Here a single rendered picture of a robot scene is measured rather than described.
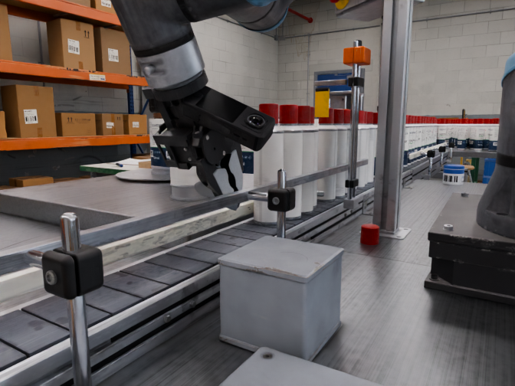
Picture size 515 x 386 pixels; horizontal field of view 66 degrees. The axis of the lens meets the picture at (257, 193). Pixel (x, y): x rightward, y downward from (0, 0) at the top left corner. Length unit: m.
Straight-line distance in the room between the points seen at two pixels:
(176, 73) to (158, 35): 0.04
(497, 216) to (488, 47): 7.91
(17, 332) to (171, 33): 0.33
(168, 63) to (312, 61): 8.85
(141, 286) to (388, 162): 0.55
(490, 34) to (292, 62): 3.88
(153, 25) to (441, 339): 0.45
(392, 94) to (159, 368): 0.64
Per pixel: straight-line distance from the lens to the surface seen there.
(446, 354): 0.46
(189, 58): 0.49
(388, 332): 0.48
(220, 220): 0.63
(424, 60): 8.57
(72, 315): 0.31
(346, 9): 0.95
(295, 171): 0.71
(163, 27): 0.48
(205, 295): 0.49
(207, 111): 0.50
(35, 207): 1.05
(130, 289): 0.45
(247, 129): 0.48
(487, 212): 0.61
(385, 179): 0.84
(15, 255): 0.34
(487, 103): 8.37
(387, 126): 0.83
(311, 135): 0.76
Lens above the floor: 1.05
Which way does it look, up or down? 10 degrees down
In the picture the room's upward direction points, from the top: straight up
